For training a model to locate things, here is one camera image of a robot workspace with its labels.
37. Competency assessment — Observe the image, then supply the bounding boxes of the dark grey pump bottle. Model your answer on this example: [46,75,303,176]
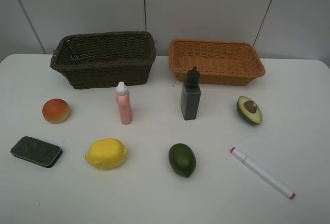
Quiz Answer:
[180,67,201,120]

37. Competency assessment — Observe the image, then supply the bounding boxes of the pink spray bottle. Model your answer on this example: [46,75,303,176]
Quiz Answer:
[115,82,133,125]

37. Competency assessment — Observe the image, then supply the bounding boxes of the green lime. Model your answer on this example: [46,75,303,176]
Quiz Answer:
[168,143,196,178]

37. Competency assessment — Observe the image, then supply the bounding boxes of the yellow lemon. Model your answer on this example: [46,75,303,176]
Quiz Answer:
[86,138,128,170]

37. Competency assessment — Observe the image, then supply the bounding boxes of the halved avocado with pit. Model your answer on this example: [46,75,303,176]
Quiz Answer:
[236,96,262,125]

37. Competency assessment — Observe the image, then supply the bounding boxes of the orange bread bun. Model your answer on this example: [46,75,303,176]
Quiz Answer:
[42,99,71,124]

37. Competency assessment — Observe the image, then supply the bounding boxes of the white pink-capped marker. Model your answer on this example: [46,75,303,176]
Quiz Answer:
[230,147,295,200]

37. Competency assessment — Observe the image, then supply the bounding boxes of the orange wicker basket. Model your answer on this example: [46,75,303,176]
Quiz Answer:
[169,39,266,86]

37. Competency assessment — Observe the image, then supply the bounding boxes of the dark brown wicker basket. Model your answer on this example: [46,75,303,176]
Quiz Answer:
[50,31,156,89]

